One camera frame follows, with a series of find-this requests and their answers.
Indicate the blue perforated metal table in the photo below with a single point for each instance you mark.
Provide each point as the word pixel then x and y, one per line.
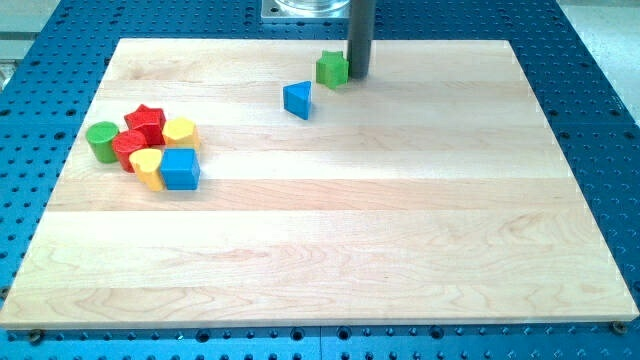
pixel 50 92

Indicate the green star block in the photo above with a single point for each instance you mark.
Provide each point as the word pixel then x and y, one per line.
pixel 332 69

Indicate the blue cube block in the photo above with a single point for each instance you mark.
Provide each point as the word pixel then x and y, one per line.
pixel 180 169

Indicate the green cylinder block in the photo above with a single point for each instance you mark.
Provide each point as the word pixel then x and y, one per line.
pixel 100 137

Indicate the yellow hexagon block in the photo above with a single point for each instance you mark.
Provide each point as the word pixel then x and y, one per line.
pixel 181 133

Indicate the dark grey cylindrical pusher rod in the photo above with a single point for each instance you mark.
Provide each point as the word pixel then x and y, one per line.
pixel 360 36

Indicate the yellow heart block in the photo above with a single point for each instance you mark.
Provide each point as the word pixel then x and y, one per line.
pixel 146 164

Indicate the red cylinder block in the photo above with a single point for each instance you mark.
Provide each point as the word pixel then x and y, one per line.
pixel 124 144

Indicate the light wooden board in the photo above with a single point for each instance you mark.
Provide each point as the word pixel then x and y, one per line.
pixel 433 192

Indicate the red star block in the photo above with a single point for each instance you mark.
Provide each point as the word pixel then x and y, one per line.
pixel 149 121

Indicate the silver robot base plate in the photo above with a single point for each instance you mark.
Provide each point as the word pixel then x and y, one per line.
pixel 304 9

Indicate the blue triangle block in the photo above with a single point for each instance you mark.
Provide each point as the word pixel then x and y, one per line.
pixel 297 99

